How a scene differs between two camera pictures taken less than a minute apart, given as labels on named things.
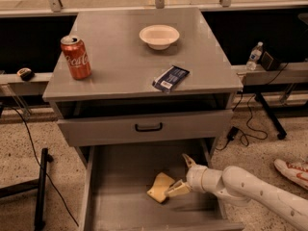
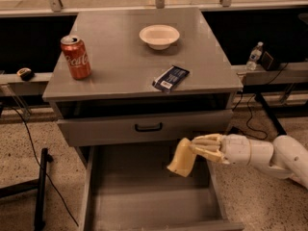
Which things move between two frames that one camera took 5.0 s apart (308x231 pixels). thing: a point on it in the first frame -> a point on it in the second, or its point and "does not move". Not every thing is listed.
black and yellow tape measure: x=26 y=73 does not move
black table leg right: x=281 y=132 does not move
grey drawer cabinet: x=141 y=77 does not move
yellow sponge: x=162 y=184 -> x=184 y=158
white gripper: x=194 y=178 -> x=237 y=150
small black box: x=269 y=63 does not move
